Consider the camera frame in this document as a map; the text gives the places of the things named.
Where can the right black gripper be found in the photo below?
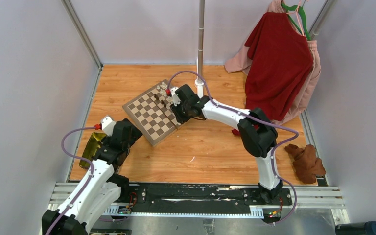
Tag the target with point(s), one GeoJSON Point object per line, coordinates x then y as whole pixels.
{"type": "Point", "coordinates": [180, 118]}

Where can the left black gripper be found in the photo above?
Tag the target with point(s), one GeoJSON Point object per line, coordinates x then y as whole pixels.
{"type": "Point", "coordinates": [135, 134]}

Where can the wooden folding chess board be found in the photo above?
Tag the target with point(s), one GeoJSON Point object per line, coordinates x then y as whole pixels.
{"type": "Point", "coordinates": [152, 114]}

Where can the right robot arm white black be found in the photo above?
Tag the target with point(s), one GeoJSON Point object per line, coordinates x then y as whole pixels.
{"type": "Point", "coordinates": [258, 135]}

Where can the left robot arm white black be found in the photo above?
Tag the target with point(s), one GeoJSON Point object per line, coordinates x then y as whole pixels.
{"type": "Point", "coordinates": [90, 185]}

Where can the gold metal tray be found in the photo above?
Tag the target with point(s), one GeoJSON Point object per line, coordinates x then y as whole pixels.
{"type": "Point", "coordinates": [94, 142]}

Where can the white stand base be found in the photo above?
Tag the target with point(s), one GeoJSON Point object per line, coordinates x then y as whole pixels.
{"type": "Point", "coordinates": [199, 85]}

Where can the pink garment on hanger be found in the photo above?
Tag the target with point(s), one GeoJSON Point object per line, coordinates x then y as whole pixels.
{"type": "Point", "coordinates": [304, 84]}

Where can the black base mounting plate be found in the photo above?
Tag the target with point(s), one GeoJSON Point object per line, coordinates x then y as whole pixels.
{"type": "Point", "coordinates": [195, 199]}

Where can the red shirt on hanger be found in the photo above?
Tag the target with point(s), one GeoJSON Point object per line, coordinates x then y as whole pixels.
{"type": "Point", "coordinates": [278, 65]}

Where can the grey metal stand pole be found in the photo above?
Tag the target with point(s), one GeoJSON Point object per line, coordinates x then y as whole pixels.
{"type": "Point", "coordinates": [199, 63]}

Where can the brown crumpled cloth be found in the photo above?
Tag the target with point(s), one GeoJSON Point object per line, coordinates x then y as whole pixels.
{"type": "Point", "coordinates": [306, 164]}

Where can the green clothes hanger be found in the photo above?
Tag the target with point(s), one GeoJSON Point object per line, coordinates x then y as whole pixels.
{"type": "Point", "coordinates": [298, 18]}

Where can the dark blue bottle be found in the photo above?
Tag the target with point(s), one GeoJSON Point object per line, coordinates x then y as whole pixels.
{"type": "Point", "coordinates": [362, 228]}

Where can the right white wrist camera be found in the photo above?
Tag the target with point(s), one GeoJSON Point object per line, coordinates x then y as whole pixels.
{"type": "Point", "coordinates": [172, 97]}

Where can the aluminium rail frame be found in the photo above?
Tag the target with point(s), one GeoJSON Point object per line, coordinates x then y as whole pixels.
{"type": "Point", "coordinates": [316, 211]}

